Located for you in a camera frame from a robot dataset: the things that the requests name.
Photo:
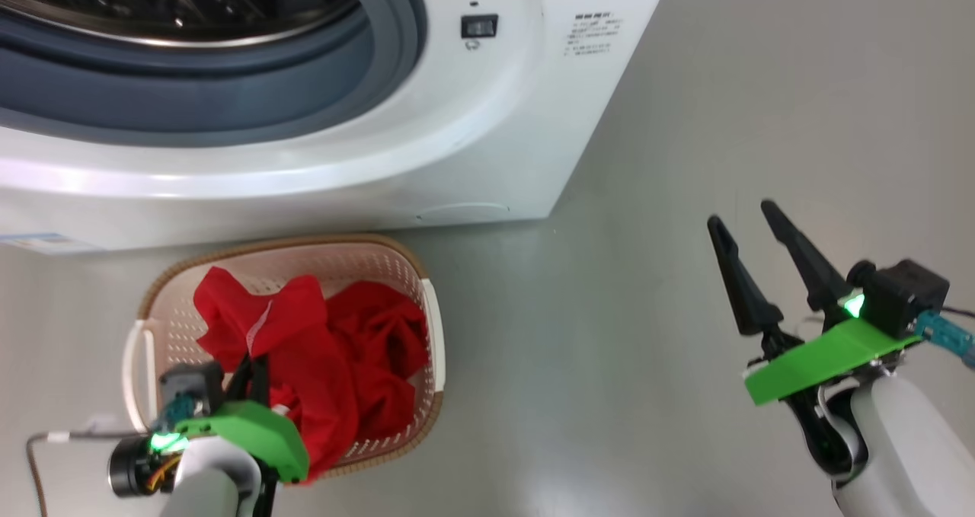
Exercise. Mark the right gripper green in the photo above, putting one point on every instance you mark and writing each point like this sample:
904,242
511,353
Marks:
823,357

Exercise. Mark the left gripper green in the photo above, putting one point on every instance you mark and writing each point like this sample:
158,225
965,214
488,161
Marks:
263,433

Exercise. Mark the red garment with white stripes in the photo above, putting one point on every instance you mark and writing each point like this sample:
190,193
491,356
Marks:
305,365

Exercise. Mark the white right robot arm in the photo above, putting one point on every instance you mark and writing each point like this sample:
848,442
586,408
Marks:
906,448

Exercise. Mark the cream perforated laundry basket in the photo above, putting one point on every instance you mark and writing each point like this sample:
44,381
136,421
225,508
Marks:
175,304

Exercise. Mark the grey rubber door gasket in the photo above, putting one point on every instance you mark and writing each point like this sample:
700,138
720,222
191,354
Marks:
228,98

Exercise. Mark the white front-load washing machine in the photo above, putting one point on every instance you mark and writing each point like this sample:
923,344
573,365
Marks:
472,136

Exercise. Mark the black door latch socket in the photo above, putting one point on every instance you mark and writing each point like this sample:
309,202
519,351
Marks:
479,26

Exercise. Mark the blue energy label sticker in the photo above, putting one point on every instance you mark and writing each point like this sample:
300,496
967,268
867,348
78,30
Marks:
38,243

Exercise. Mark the round drain filter cover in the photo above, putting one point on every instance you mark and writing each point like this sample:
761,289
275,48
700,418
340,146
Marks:
465,211

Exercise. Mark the small printed text label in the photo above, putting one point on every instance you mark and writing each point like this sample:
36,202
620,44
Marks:
592,34

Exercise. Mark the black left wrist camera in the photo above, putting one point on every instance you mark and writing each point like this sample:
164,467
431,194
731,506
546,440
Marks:
190,387

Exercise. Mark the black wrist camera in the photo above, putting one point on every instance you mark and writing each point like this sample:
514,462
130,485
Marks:
190,387
903,292

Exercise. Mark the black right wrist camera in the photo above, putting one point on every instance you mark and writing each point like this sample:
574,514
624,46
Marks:
903,292

